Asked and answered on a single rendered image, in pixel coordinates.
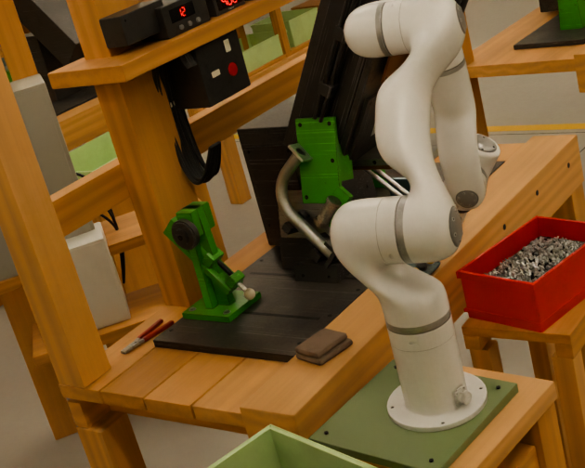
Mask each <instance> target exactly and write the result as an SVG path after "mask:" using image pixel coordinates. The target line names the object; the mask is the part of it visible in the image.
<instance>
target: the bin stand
mask: <svg viewBox="0 0 585 468"><path fill-rule="evenodd" d="M461 329H462V334H463V338H464V342H465V347H466V349H470V353H471V358H472V362H473V366H474V368H476V369H481V370H487V371H497V372H503V368H502V364H501V355H500V350H499V346H498V341H497V340H490V339H491V338H501V339H512V340H522V341H528V345H529V350H530V355H531V360H532V365H533V370H534V374H535V378H537V379H542V380H548V381H554V384H555V390H556V395H557V398H556V400H555V401H554V405H555V410H556V415H557V420H558V425H559V430H560V435H561V440H562V445H563V450H564V455H565V465H566V468H585V370H584V365H583V359H582V354H581V348H582V347H583V346H584V345H585V299H583V300H582V301H581V302H580V303H579V304H577V305H576V306H575V307H573V308H572V309H571V310H570V311H568V312H567V313H566V314H565V315H563V316H562V317H561V318H559V319H558V320H557V321H556V322H555V323H554V324H553V325H552V326H551V327H549V328H548V329H547V330H546V331H544V332H537V331H530V330H525V329H520V328H516V327H512V326H507V325H503V324H499V323H494V322H490V321H485V320H481V319H477V318H468V319H467V320H466V322H465V323H464V324H463V325H462V326H461Z"/></svg>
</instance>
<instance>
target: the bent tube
mask: <svg viewBox="0 0 585 468"><path fill-rule="evenodd" d="M288 148H289V149H290V150H291V152H292V155H291V156H290V158H289V159H288V161H287V162H286V163H285V164H284V166H283V167H282V169H281V170H280V172H279V175H278V178H277V182H276V198H277V202H278V205H279V208H280V210H281V212H282V214H283V215H284V216H285V218H286V219H287V220H288V221H289V222H290V223H291V224H292V225H293V226H294V227H295V228H297V229H298V230H299V231H300V232H301V233H302V234H303V235H304V236H305V237H306V238H307V239H308V240H309V241H310V242H311V243H312V244H313V245H314V246H315V247H316V248H317V249H318V250H319V251H320V252H321V253H323V254H324V255H325V256H326V257H327V258H329V257H330V255H331V253H332V252H331V251H330V250H329V249H328V248H327V247H326V246H325V245H324V242H325V241H326V240H325V239H324V238H323V237H322V236H321V235H320V234H319V233H318V232H317V231H316V230H315V229H314V228H312V227H311V226H310V225H309V224H308V223H307V222H306V221H305V220H304V218H303V217H302V216H300V215H299V214H298V213H297V212H296V211H295V210H294V209H293V207H292V205H291V203H290V200H289V197H288V184H289V180H290V178H291V176H292V175H293V173H294V171H295V170H296V168H297V167H298V166H299V164H300V163H303V162H308V161H311V160H312V159H313V158H312V157H311V156H310V155H309V154H308V153H307V152H306V150H305V149H304V148H303V147H302V146H301V145H300V144H299V143H296V144H291V145H289V146H288Z"/></svg>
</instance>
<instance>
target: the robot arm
mask: <svg viewBox="0 0 585 468"><path fill-rule="evenodd" d="M466 28H467V26H466V21H465V16H464V14H463V12H462V8H461V6H459V5H458V4H457V3H456V2H455V1H454V0H381V1H376V2H372V3H368V4H365V5H363V6H359V7H358V8H356V9H355V10H354V11H352V12H351V13H350V15H349V16H348V17H347V19H346V21H345V24H344V40H345V41H346V43H347V45H348V47H349V48H350V49H351V50H352V51H353V52H354V53H355V54H357V55H359V56H361V57H365V58H382V57H389V56H396V55H403V54H409V56H408V57H407V59H406V60H405V61H404V63H403V64H402V65H401V66H400V67H399V68H398V69H397V70H396V71H395V72H393V73H392V74H391V75H390V76H389V77H388V78H387V79H386V80H385V81H384V82H383V84H382V85H381V87H380V89H379V91H378V94H377V98H376V103H375V140H376V145H377V149H378V151H379V153H380V155H381V156H382V158H383V160H384V161H385V162H386V163H387V164H388V165H389V166H390V167H392V168H393V169H394V170H396V171H397V172H399V173H400V174H402V175H403V176H404V177H406V178H407V179H408V181H409V185H410V191H409V194H408V195H401V196H389V197H377V198H367V199H360V200H354V201H350V202H347V203H345V204H344V205H342V206H341V207H340V208H339V209H338V210H337V211H336V213H335V214H334V216H333V218H332V221H331V228H330V236H331V246H332V248H333V251H334V253H335V255H336V257H337V258H338V260H339V261H340V262H341V264H342V265H343V266H344V267H345V268H346V269H347V270H348V271H349V272H350V273H351V274H352V275H353V276H354V277H355V278H356V279H358V280H359V281H360V282H361V283H363V284H364V285H365V286H366V287H367V288H369V289H370V290H371V291H372V292H373V293H374V294H375V295H376V296H377V298H378V299H379V301H380V304H381V306H382V310H383V315H384V319H385V323H386V327H387V330H388V335H389V339H390V343H391V346H392V350H393V354H394V359H395V363H396V369H397V373H398V378H399V381H400V386H399V387H398V388H397V389H396V390H395V391H394V392H393V393H392V394H391V396H390V397H389V399H388V401H387V410H388V414H389V417H390V418H391V420H392V421H393V422H394V423H395V424H397V425H398V426H400V427H402V428H405V429H407V430H411V431H415V432H437V431H443V430H448V429H451V428H454V427H457V426H459V425H462V424H464V423H467V422H468V421H470V420H472V419H473V418H474V417H475V416H476V415H477V414H479V412H480V411H481V410H482V409H483V408H484V407H485V405H486V404H487V400H488V392H487V389H486V386H485V384H484V383H483V382H482V381H481V380H480V379H479V378H478V377H476V376H474V375H473V374H470V373H467V372H464V371H463V368H462V360H461V355H460V351H459V347H458V342H457V337H456V332H455V329H454V324H453V319H452V315H451V311H450V306H449V299H448V295H447V292H446V289H445V287H444V285H443V284H442V282H441V281H439V280H438V279H436V278H434V277H433V276H431V275H429V274H426V273H424V272H422V271H421V270H419V269H417V268H414V267H412V266H410V265H408V264H416V263H433V262H437V261H441V260H444V259H446V258H448V257H450V256H452V255H453V254H454V253H455V252H456V251H457V250H458V248H459V246H460V244H461V241H462V235H463V231H462V223H463V221H464V218H465V216H466V215H467V213H468V212H469V211H470V210H472V209H474V208H476V207H478V206H479V205H480V204H481V203H482V202H483V200H484V199H485V196H486V192H487V185H488V178H489V175H490V173H491V171H492V169H493V167H494V165H495V163H496V161H497V160H498V158H499V156H500V153H501V150H500V147H499V146H498V144H497V143H496V142H495V141H494V140H493V139H491V138H489V137H488V136H484V135H481V134H477V131H476V108H475V98H474V93H473V89H472V85H471V81H470V77H469V73H468V70H467V65H466V61H465V57H464V54H463V50H462V44H463V42H464V38H465V33H466ZM431 104H432V107H433V111H434V115H435V132H436V143H437V150H438V156H439V161H440V165H441V169H442V173H443V176H444V179H445V180H444V183H443V181H442V179H441V177H440V174H439V173H438V171H437V168H436V163H435V159H434V155H433V151H432V145H431V134H430V123H431Z"/></svg>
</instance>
